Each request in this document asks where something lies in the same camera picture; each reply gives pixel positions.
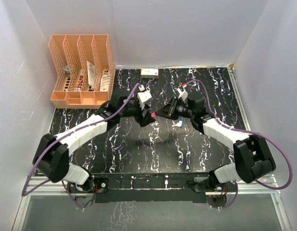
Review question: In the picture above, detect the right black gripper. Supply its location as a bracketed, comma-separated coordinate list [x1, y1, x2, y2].
[156, 96, 195, 120]

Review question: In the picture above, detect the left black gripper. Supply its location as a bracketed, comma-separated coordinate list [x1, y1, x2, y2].
[119, 100, 156, 127]

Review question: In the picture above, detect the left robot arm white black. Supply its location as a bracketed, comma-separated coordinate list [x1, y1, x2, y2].
[33, 91, 155, 192]

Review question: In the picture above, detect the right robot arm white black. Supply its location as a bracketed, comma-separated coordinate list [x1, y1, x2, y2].
[155, 97, 276, 191]

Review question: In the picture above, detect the silver key with blue tag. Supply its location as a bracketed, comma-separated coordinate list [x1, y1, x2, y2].
[172, 118, 184, 128]

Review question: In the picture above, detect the small white red box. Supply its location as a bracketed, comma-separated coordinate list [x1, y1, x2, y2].
[140, 68, 159, 79]

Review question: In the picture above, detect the white labelled packet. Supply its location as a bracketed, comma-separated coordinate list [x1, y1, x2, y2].
[99, 73, 111, 91]

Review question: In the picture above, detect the white paper packet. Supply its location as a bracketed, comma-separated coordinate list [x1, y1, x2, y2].
[87, 61, 97, 90]

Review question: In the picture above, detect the orange plastic file organizer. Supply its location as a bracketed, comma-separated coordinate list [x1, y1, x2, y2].
[49, 35, 115, 109]

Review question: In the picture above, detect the round metal object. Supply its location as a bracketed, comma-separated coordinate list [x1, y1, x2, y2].
[64, 66, 70, 74]

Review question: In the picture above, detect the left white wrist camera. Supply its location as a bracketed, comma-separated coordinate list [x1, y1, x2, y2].
[137, 85, 152, 110]

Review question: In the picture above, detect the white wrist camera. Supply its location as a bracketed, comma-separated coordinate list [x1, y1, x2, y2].
[176, 83, 188, 102]
[137, 85, 152, 110]

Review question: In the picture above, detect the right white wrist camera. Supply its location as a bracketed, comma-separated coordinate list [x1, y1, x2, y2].
[176, 83, 188, 102]

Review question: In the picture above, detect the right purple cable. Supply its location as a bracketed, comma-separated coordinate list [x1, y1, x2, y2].
[183, 79, 294, 189]

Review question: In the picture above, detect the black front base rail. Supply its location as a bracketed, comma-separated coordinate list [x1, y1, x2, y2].
[90, 173, 211, 203]

